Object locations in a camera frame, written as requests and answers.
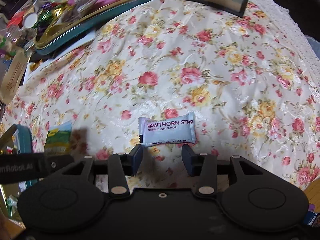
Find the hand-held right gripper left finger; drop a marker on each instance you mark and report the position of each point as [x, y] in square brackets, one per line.
[137, 158]

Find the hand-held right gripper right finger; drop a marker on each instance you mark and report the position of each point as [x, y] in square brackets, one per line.
[188, 158]

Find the white purple-lettered snack packet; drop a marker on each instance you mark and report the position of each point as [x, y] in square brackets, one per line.
[165, 135]

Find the green pea snack packet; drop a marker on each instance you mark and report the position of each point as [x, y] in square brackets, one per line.
[58, 137]

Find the brown paper bag tree print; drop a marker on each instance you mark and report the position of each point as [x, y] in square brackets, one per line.
[13, 77]

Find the gold foil candy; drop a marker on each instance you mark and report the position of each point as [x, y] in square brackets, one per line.
[34, 66]

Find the floral tablecloth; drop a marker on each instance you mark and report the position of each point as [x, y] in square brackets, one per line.
[175, 55]

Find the white paper board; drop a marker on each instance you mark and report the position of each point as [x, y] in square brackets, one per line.
[86, 38]

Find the teal gold tin tray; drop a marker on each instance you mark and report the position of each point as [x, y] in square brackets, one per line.
[62, 42]

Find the blue purple box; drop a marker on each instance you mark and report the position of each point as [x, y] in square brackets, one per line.
[313, 217]

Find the white round jar lid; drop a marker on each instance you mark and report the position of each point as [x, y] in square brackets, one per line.
[30, 20]

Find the red orange packet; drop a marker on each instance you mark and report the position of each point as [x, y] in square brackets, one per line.
[16, 18]

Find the pile of foil-wrapped candies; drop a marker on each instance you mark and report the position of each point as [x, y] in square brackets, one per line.
[47, 16]

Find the clear packet dark dried fruit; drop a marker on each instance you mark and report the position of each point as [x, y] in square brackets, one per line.
[73, 13]

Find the grey cushion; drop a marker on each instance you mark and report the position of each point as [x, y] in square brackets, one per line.
[314, 45]

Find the black sofa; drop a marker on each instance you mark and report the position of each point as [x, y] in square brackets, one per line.
[300, 5]

